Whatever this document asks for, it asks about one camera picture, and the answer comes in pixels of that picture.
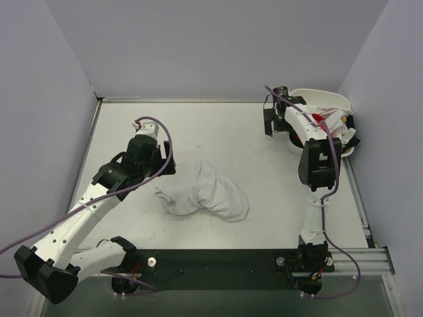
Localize white plastic laundry basket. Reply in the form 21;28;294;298
290;88;355;158

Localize white t shirt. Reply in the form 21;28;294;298
155;160;250;223

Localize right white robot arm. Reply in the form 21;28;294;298
263;86;342;266

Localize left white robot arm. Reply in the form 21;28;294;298
14;135;176;304

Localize red t shirt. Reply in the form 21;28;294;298
286;112;338;147

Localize white clothes in basket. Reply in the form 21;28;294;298
305;106;352;142

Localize black t shirt in basket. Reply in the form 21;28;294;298
342;115;361;153

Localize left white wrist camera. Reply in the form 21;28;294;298
132;121;159;139

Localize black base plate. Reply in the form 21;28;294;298
95;249;336;295

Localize aluminium rail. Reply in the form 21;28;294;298
323;247;395;276

